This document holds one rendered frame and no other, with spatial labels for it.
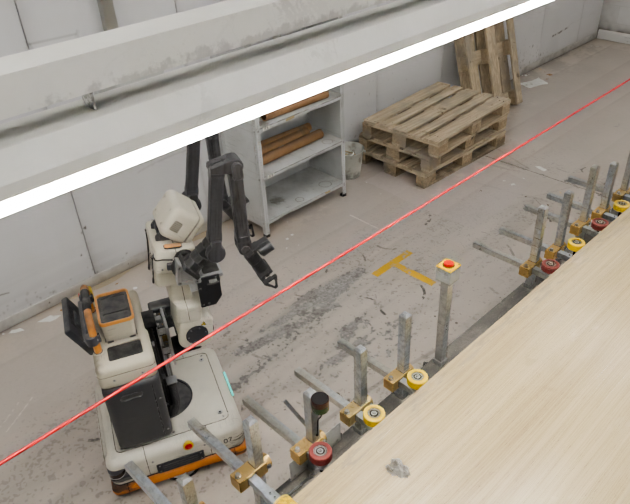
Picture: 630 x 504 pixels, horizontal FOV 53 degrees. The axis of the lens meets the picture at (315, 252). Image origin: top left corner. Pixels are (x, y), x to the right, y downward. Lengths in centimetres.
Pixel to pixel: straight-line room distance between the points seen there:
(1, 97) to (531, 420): 203
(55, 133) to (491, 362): 206
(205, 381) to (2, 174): 270
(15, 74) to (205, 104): 26
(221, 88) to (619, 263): 259
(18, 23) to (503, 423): 323
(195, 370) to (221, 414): 36
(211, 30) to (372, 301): 346
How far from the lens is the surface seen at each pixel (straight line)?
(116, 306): 302
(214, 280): 285
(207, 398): 336
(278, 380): 378
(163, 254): 272
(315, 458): 225
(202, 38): 96
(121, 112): 90
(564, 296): 301
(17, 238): 441
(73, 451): 372
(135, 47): 90
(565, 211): 337
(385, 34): 121
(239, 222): 260
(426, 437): 233
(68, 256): 461
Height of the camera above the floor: 269
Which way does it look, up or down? 34 degrees down
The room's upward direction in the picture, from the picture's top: 3 degrees counter-clockwise
